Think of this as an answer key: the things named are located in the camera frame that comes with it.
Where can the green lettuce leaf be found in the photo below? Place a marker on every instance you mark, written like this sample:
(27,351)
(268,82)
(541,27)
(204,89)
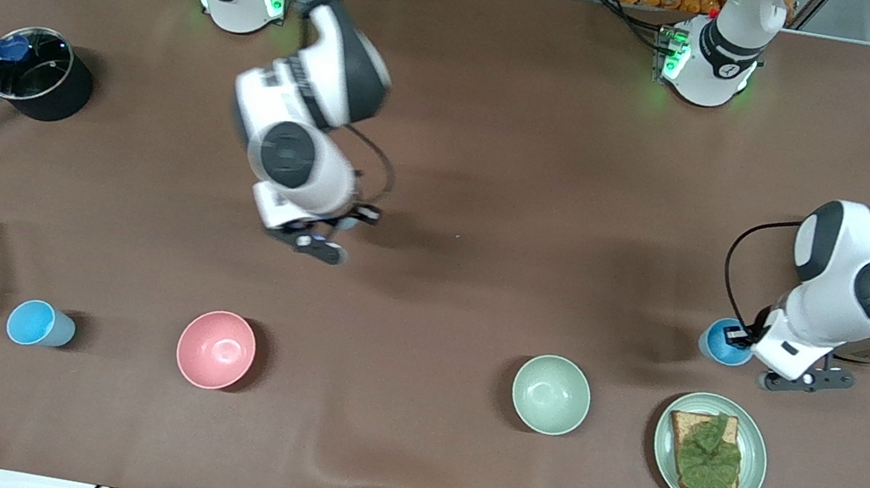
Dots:
(713,458)

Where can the pale green bowl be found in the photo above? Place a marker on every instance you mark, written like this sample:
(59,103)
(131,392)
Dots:
(551,394)

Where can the brown toast slice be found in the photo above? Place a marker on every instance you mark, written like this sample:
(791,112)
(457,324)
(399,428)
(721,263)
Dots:
(683,427)

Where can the pink bowl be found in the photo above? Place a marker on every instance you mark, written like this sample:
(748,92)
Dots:
(216,350)

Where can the brown table cover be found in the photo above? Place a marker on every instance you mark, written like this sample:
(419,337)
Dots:
(507,132)

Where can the pale green plate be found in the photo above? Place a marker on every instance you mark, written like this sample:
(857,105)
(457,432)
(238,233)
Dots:
(754,461)

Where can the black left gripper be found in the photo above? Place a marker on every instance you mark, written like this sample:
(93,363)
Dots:
(759,326)

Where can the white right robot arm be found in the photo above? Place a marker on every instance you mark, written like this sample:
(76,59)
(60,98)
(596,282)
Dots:
(300,151)

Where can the glass lid with blue knob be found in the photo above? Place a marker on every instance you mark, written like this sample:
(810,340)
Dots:
(27,65)

